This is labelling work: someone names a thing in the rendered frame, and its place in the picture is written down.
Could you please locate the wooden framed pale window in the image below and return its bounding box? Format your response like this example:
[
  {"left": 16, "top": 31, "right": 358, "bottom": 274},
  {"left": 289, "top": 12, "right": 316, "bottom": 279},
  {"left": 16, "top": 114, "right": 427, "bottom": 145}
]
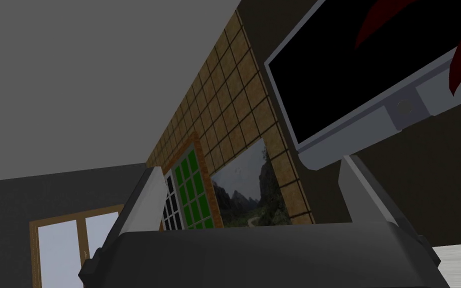
[{"left": 28, "top": 204, "right": 125, "bottom": 288}]

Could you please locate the brown framed green pane window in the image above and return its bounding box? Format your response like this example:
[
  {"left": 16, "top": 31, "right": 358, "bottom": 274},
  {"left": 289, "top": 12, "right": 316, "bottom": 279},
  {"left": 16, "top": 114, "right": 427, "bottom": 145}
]
[{"left": 159, "top": 131, "right": 224, "bottom": 232}]

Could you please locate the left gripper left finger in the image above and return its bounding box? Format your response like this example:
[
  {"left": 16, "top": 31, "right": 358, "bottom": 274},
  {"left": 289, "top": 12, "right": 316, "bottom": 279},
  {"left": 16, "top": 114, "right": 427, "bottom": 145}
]
[{"left": 109, "top": 166, "right": 171, "bottom": 237}]

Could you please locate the grey framed black television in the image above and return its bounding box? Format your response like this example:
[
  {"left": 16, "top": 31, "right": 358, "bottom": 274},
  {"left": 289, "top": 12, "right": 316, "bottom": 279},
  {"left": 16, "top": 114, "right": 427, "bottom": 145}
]
[{"left": 263, "top": 0, "right": 461, "bottom": 172}]

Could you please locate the mountain landscape picture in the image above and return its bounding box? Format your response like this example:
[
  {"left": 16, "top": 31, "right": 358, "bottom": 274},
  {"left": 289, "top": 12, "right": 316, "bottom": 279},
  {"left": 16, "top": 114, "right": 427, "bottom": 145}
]
[{"left": 210, "top": 137, "right": 294, "bottom": 229}]

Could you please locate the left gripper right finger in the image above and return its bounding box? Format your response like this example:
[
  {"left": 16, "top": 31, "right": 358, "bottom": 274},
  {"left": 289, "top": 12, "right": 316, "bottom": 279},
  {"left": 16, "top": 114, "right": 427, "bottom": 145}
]
[{"left": 337, "top": 155, "right": 400, "bottom": 227}]

